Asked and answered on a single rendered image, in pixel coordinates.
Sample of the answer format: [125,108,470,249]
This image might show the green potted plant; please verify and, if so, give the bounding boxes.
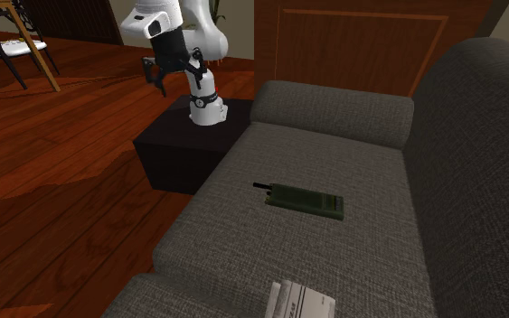
[210,0,227,25]

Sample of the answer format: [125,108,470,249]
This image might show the black chair with white seat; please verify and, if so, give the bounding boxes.
[0,7,61,91]

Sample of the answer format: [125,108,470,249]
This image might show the grey fabric sofa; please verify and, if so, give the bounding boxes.
[100,36,509,318]

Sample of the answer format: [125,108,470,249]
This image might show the green handheld radio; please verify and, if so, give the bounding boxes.
[252,182,345,221]

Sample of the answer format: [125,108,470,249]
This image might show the white printed paper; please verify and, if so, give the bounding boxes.
[264,278,337,318]

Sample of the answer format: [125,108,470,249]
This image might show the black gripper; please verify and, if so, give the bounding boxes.
[141,27,207,98]

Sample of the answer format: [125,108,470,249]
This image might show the dark robot stand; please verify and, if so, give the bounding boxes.
[132,95,255,196]

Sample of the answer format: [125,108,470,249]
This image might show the brown wooden door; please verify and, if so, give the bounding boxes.
[253,0,509,98]

